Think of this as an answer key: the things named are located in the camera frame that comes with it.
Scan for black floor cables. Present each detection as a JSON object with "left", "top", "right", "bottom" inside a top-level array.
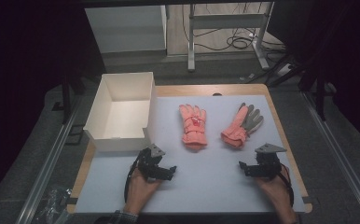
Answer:
[{"left": 181, "top": 3, "right": 286, "bottom": 54}]

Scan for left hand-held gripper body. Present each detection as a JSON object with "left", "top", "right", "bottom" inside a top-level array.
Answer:
[{"left": 136, "top": 143, "right": 167, "bottom": 182}]

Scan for person's right hand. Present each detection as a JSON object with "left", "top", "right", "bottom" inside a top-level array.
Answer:
[{"left": 256, "top": 166, "right": 295, "bottom": 217}]

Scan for white metal desk frame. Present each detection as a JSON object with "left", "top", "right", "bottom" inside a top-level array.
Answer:
[{"left": 187, "top": 2, "right": 275, "bottom": 73}]

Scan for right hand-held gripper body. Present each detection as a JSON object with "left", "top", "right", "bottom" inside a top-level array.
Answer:
[{"left": 252, "top": 142, "right": 288, "bottom": 180}]

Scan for white power strip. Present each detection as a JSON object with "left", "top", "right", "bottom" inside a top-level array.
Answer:
[{"left": 275, "top": 63, "right": 294, "bottom": 77}]

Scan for white cabinet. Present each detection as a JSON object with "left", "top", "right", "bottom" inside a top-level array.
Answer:
[{"left": 84, "top": 5, "right": 168, "bottom": 54}]

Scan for black stand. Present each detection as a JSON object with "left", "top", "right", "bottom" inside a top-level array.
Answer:
[
  {"left": 268, "top": 54, "right": 338, "bottom": 121},
  {"left": 51, "top": 73, "right": 86, "bottom": 125}
]

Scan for metal floor rail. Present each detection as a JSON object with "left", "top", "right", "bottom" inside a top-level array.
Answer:
[
  {"left": 302, "top": 91, "right": 360, "bottom": 224},
  {"left": 14, "top": 96, "right": 84, "bottom": 224}
]

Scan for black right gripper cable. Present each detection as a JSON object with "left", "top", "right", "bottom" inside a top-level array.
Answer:
[{"left": 277, "top": 166, "right": 296, "bottom": 208}]

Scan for clear plastic bag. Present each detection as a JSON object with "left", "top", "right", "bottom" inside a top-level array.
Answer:
[{"left": 33, "top": 186, "right": 74, "bottom": 224}]

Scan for pink glove with grey palm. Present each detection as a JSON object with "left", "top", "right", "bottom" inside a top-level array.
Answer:
[{"left": 220, "top": 102, "right": 265, "bottom": 148}]

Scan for person's left hand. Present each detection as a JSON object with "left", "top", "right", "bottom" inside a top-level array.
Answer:
[{"left": 123, "top": 168, "right": 162, "bottom": 216}]

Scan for pink glove with red print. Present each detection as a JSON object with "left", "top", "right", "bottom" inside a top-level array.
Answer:
[{"left": 178, "top": 104, "right": 208, "bottom": 151}]

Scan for white table mat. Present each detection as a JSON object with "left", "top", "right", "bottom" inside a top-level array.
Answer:
[{"left": 75, "top": 94, "right": 307, "bottom": 215}]

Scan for white cardboard box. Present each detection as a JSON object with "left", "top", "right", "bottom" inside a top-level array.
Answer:
[{"left": 83, "top": 72, "right": 156, "bottom": 153}]

